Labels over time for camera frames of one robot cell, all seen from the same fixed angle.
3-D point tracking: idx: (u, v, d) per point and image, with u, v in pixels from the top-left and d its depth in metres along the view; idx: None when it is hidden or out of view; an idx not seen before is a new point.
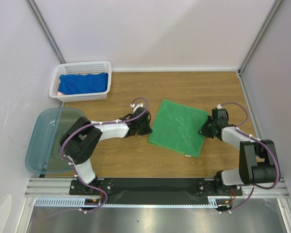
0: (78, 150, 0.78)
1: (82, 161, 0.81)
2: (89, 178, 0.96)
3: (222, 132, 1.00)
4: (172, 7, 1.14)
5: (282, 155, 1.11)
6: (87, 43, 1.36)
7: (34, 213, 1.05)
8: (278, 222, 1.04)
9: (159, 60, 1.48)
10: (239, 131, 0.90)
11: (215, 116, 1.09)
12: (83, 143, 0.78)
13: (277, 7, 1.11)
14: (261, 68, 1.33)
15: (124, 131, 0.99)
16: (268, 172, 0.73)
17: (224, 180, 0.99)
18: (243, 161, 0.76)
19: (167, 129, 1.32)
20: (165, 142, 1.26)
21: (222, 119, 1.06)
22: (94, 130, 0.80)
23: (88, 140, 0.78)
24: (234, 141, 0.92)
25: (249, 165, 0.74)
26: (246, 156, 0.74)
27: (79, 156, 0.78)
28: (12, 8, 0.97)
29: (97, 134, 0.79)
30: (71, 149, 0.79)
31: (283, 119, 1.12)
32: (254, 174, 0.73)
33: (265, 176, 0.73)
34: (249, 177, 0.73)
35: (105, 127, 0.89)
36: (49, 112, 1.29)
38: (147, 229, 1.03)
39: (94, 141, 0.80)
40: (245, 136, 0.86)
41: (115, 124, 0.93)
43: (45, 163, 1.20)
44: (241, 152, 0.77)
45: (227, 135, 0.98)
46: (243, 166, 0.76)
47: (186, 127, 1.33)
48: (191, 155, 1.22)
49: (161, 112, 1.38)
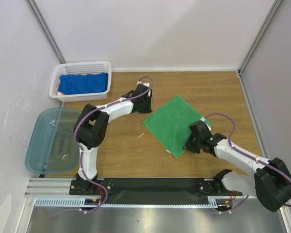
0: (92, 136, 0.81)
1: (96, 145, 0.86)
2: (91, 174, 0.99)
3: (216, 151, 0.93)
4: (172, 8, 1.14)
5: (282, 155, 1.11)
6: (87, 42, 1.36)
7: (34, 213, 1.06)
8: (278, 222, 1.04)
9: (159, 60, 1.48)
10: (240, 152, 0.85)
11: (195, 132, 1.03)
12: (95, 128, 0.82)
13: (277, 6, 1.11)
14: (261, 68, 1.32)
15: (130, 108, 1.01)
16: (288, 190, 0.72)
17: (225, 185, 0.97)
18: (264, 192, 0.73)
19: (165, 121, 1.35)
20: (155, 130, 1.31)
21: (204, 132, 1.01)
22: (102, 114, 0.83)
23: (99, 124, 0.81)
24: (235, 161, 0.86)
25: (273, 196, 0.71)
26: (267, 188, 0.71)
27: (93, 140, 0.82)
28: (12, 8, 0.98)
29: (105, 117, 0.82)
30: (83, 136, 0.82)
31: (284, 119, 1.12)
32: (278, 200, 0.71)
33: (287, 196, 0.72)
34: (275, 205, 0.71)
35: (111, 108, 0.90)
36: (49, 112, 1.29)
38: (147, 229, 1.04)
39: (105, 124, 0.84)
40: (251, 159, 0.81)
41: (120, 103, 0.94)
43: (45, 163, 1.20)
44: (260, 185, 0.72)
45: (224, 156, 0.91)
46: (266, 196, 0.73)
47: (185, 126, 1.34)
48: (170, 151, 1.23)
49: (164, 108, 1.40)
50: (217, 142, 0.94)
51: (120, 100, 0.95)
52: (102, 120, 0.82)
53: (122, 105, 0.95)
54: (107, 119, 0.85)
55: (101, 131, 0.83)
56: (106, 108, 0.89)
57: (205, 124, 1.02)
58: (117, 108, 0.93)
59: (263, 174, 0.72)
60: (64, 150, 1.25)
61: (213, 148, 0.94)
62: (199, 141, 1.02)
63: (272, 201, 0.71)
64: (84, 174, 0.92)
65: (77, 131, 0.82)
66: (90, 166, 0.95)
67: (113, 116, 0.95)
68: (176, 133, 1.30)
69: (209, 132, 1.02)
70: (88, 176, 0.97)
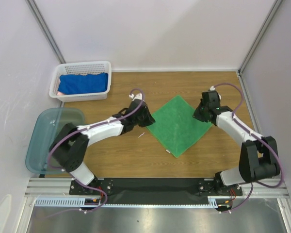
0: (67, 159, 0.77)
1: (73, 168, 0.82)
2: (87, 179, 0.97)
3: (217, 119, 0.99)
4: (172, 7, 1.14)
5: (282, 155, 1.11)
6: (87, 42, 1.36)
7: (34, 213, 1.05)
8: (278, 222, 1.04)
9: (159, 60, 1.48)
10: (237, 124, 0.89)
11: (206, 99, 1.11)
12: (71, 152, 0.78)
13: (277, 6, 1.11)
14: (261, 68, 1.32)
15: (119, 128, 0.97)
16: (269, 168, 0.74)
17: (224, 182, 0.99)
18: (245, 162, 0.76)
19: (165, 121, 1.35)
20: (155, 130, 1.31)
21: (213, 101, 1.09)
22: (81, 138, 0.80)
23: (75, 147, 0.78)
24: (231, 131, 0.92)
25: (251, 166, 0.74)
26: (249, 158, 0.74)
27: (68, 164, 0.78)
28: (12, 8, 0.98)
29: (84, 141, 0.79)
30: (59, 158, 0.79)
31: (284, 119, 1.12)
32: (255, 173, 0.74)
33: (266, 174, 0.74)
34: (251, 176, 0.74)
35: (94, 130, 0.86)
36: (49, 112, 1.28)
38: (147, 229, 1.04)
39: (83, 148, 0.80)
40: (245, 131, 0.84)
41: (107, 124, 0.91)
43: (45, 163, 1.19)
44: (244, 153, 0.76)
45: (223, 124, 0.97)
46: (245, 165, 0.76)
47: (185, 126, 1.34)
48: (170, 151, 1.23)
49: (164, 108, 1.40)
50: (221, 112, 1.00)
51: (108, 120, 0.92)
52: (79, 143, 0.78)
53: (109, 126, 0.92)
54: (87, 143, 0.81)
55: (77, 155, 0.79)
56: (88, 129, 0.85)
57: (217, 94, 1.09)
58: (101, 129, 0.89)
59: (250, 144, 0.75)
60: None
61: (216, 117, 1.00)
62: (206, 109, 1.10)
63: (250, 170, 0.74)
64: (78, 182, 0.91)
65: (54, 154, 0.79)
66: (84, 174, 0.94)
67: (97, 138, 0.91)
68: (176, 133, 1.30)
69: (219, 103, 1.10)
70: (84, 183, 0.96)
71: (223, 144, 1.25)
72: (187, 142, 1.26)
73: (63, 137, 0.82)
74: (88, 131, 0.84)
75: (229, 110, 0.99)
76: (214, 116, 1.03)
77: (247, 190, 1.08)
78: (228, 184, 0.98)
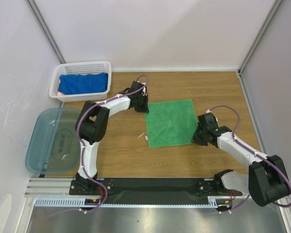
0: (94, 130, 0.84)
1: (98, 140, 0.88)
2: (91, 172, 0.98)
3: (218, 141, 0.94)
4: (172, 8, 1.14)
5: (282, 155, 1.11)
6: (87, 42, 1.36)
7: (34, 213, 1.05)
8: (278, 222, 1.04)
9: (159, 60, 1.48)
10: (241, 145, 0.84)
11: (202, 122, 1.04)
12: (96, 123, 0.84)
13: (277, 7, 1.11)
14: (261, 68, 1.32)
15: (127, 103, 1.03)
16: (282, 189, 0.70)
17: (226, 184, 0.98)
18: (255, 186, 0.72)
19: (164, 116, 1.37)
20: (151, 118, 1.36)
21: (211, 124, 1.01)
22: (102, 108, 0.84)
23: (100, 118, 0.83)
24: (234, 154, 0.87)
25: (262, 190, 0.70)
26: (258, 181, 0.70)
27: (96, 135, 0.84)
28: (12, 8, 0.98)
29: (106, 112, 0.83)
30: (86, 132, 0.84)
31: (284, 119, 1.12)
32: (268, 197, 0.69)
33: (278, 196, 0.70)
34: (264, 200, 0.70)
35: (111, 104, 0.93)
36: (49, 112, 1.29)
38: (147, 229, 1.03)
39: (105, 119, 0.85)
40: (250, 153, 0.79)
41: (117, 99, 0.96)
43: (45, 163, 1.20)
44: (252, 177, 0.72)
45: (225, 148, 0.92)
46: (256, 189, 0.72)
47: (176, 126, 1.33)
48: (148, 138, 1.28)
49: (164, 103, 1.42)
50: (220, 134, 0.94)
51: (118, 96, 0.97)
52: (102, 115, 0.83)
53: (120, 100, 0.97)
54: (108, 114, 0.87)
55: (102, 126, 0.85)
56: (105, 104, 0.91)
57: (213, 116, 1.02)
58: (116, 103, 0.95)
59: (257, 167, 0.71)
60: (64, 150, 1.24)
61: (217, 139, 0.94)
62: (204, 132, 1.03)
63: (261, 195, 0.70)
64: (85, 172, 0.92)
65: (80, 127, 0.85)
66: (90, 165, 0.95)
67: (113, 112, 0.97)
68: (164, 128, 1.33)
69: (217, 124, 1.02)
70: (88, 174, 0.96)
71: None
72: (166, 140, 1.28)
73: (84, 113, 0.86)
74: (105, 105, 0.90)
75: (229, 130, 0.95)
76: (215, 138, 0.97)
77: None
78: (230, 187, 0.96)
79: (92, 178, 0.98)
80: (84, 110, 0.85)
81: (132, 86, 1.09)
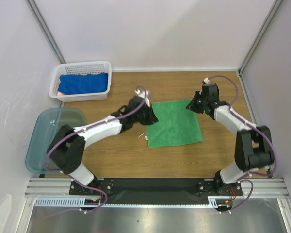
0: (63, 161, 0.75)
1: (71, 169, 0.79)
2: (87, 180, 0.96)
3: (215, 112, 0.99)
4: (172, 7, 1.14)
5: (283, 155, 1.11)
6: (87, 42, 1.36)
7: (34, 213, 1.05)
8: (278, 222, 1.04)
9: (159, 60, 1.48)
10: (234, 116, 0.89)
11: (205, 92, 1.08)
12: (68, 152, 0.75)
13: (277, 6, 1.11)
14: (260, 68, 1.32)
15: (117, 128, 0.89)
16: (264, 156, 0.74)
17: (224, 180, 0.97)
18: (239, 151, 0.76)
19: (164, 116, 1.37)
20: None
21: (213, 96, 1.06)
22: (78, 139, 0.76)
23: (72, 149, 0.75)
24: (228, 125, 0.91)
25: (246, 154, 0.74)
26: (243, 145, 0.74)
27: (66, 165, 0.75)
28: (12, 8, 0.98)
29: (81, 143, 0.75)
30: (56, 161, 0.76)
31: (284, 118, 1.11)
32: (250, 160, 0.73)
33: (259, 164, 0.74)
34: (245, 164, 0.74)
35: (91, 131, 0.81)
36: (49, 112, 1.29)
38: (147, 229, 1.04)
39: (80, 150, 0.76)
40: (241, 122, 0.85)
41: (103, 124, 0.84)
43: (46, 163, 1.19)
44: (238, 142, 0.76)
45: (220, 119, 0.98)
46: (239, 154, 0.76)
47: (176, 126, 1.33)
48: (148, 138, 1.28)
49: (164, 103, 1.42)
50: (218, 106, 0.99)
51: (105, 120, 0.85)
52: (74, 146, 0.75)
53: (106, 126, 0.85)
54: (83, 146, 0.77)
55: (75, 157, 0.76)
56: (85, 131, 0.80)
57: (216, 88, 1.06)
58: (98, 130, 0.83)
59: (244, 133, 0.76)
60: None
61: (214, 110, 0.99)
62: (205, 103, 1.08)
63: (244, 158, 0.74)
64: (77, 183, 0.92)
65: (52, 155, 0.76)
66: (84, 175, 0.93)
67: (95, 139, 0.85)
68: (164, 128, 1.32)
69: (218, 97, 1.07)
70: (83, 184, 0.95)
71: (223, 145, 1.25)
72: (166, 140, 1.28)
73: (59, 139, 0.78)
74: (84, 133, 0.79)
75: (227, 104, 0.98)
76: (212, 111, 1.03)
77: (246, 189, 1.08)
78: (228, 181, 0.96)
79: (88, 187, 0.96)
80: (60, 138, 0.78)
81: (130, 104, 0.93)
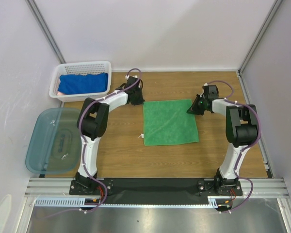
0: (95, 126, 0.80)
1: (101, 135, 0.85)
2: (91, 170, 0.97)
3: (213, 104, 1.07)
4: (172, 7, 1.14)
5: (283, 155, 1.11)
6: (87, 43, 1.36)
7: (34, 213, 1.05)
8: (278, 222, 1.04)
9: (160, 59, 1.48)
10: (227, 101, 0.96)
11: (205, 92, 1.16)
12: (98, 119, 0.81)
13: (277, 7, 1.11)
14: (260, 68, 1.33)
15: (125, 98, 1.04)
16: (251, 129, 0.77)
17: (223, 174, 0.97)
18: (228, 124, 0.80)
19: (164, 115, 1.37)
20: (149, 116, 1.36)
21: (213, 94, 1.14)
22: (102, 105, 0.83)
23: (101, 113, 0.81)
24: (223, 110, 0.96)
25: (234, 125, 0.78)
26: (231, 118, 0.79)
27: (97, 131, 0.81)
28: (12, 8, 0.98)
29: (107, 107, 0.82)
30: (88, 128, 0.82)
31: (284, 118, 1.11)
32: (237, 132, 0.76)
33: (247, 137, 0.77)
34: (233, 136, 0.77)
35: (109, 100, 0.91)
36: (49, 112, 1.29)
38: (147, 229, 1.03)
39: (106, 115, 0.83)
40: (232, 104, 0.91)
41: (115, 94, 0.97)
43: (45, 163, 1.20)
44: (227, 116, 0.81)
45: (217, 106, 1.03)
46: (229, 126, 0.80)
47: (176, 126, 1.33)
48: (143, 136, 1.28)
49: (164, 102, 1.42)
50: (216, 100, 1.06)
51: (116, 91, 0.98)
52: (103, 110, 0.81)
53: (118, 96, 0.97)
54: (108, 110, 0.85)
55: (104, 122, 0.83)
56: (104, 100, 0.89)
57: (216, 88, 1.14)
58: (115, 98, 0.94)
59: (233, 107, 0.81)
60: (64, 150, 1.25)
61: (212, 103, 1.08)
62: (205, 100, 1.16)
63: (232, 130, 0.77)
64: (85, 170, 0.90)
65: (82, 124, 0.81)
66: (91, 163, 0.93)
67: (112, 108, 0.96)
68: (161, 127, 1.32)
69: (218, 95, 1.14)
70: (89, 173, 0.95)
71: (223, 144, 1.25)
72: (162, 139, 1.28)
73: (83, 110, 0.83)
74: (105, 101, 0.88)
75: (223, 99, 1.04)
76: (211, 105, 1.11)
77: (246, 190, 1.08)
78: (226, 175, 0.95)
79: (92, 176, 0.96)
80: (85, 108, 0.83)
81: (128, 81, 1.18)
